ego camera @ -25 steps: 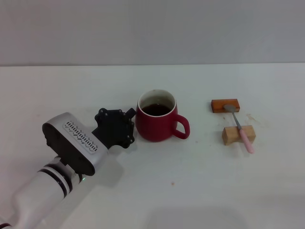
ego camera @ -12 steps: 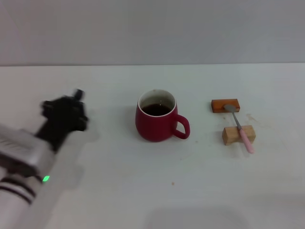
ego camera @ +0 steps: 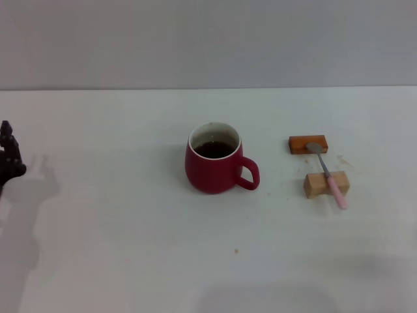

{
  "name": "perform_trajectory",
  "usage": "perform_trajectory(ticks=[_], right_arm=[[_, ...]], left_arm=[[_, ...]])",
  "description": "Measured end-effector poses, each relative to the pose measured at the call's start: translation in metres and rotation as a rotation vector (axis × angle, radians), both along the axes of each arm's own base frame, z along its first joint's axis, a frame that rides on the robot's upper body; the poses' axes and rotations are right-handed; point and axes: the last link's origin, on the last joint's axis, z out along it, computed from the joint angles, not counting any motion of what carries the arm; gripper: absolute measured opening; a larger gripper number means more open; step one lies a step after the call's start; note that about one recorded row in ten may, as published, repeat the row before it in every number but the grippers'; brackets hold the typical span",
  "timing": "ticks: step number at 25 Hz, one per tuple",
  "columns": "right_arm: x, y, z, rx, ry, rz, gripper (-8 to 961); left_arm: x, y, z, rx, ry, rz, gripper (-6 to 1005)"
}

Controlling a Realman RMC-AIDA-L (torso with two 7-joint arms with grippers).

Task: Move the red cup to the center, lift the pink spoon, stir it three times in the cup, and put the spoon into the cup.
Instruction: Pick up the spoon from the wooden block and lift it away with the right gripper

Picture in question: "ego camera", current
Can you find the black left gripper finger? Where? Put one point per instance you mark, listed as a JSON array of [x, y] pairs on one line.
[[11, 159]]

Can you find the red ceramic coffee cup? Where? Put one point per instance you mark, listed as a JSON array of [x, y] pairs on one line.
[[208, 176]]

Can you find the orange wooden block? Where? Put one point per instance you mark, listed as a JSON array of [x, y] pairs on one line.
[[298, 145]]

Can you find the light wooden block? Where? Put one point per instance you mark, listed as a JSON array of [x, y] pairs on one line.
[[314, 186]]

